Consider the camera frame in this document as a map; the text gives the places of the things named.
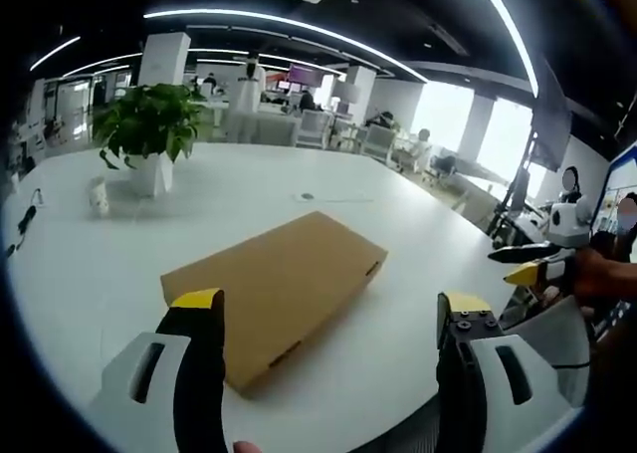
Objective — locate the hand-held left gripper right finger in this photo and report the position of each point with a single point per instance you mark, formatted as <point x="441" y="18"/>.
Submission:
<point x="478" y="373"/>

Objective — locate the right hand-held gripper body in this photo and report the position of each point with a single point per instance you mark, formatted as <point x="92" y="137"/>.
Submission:
<point x="567" y="224"/>

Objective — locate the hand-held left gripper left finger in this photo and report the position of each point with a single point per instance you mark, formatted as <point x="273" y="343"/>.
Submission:
<point x="194" y="373"/>

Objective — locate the brown cardboard shoe box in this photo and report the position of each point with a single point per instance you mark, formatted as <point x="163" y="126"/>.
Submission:
<point x="278" y="289"/>

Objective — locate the person's right hand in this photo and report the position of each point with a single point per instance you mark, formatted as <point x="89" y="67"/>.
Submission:
<point x="597" y="279"/>

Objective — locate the person's left hand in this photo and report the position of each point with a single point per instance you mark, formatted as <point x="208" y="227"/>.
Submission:
<point x="245" y="446"/>

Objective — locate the colourful display screen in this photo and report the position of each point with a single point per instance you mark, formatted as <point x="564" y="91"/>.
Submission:
<point x="617" y="194"/>

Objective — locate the white office chair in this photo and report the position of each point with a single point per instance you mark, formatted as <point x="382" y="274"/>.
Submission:
<point x="380" y="143"/>
<point x="316" y="127"/>

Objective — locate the white paper cup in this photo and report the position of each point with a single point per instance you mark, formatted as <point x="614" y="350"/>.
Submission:
<point x="98" y="198"/>

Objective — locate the white plant pot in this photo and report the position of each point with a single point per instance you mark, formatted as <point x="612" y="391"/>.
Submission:
<point x="150" y="175"/>

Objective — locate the round table socket cover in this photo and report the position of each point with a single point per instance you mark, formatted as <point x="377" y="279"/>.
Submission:
<point x="307" y="195"/>

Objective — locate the green potted plant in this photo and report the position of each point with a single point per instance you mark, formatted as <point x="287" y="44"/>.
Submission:
<point x="149" y="119"/>

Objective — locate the purple monitor screen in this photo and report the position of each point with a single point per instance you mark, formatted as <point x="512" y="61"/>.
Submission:
<point x="305" y="74"/>

